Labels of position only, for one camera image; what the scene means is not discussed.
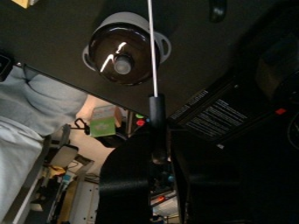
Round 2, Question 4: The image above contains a green white carton box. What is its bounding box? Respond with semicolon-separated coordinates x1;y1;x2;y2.
89;104;118;138

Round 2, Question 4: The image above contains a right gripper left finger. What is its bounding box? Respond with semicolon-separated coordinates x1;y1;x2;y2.
95;136;154;224

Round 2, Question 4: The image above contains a gray pot with dark lid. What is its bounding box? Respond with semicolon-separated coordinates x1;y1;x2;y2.
81;11;174;87

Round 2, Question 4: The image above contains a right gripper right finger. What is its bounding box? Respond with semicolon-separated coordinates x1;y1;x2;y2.
171;132;299;224

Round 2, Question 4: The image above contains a white cloth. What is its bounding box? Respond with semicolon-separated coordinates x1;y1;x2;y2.
0;116;45;224

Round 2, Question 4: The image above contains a white cabinet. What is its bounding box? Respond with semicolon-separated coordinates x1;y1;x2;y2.
70;171;102;224

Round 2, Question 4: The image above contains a black box with indicator lights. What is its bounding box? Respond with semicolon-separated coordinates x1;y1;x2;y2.
126;110;154;138

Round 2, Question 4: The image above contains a gray cloth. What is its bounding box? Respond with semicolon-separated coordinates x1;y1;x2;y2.
0;65;90;138

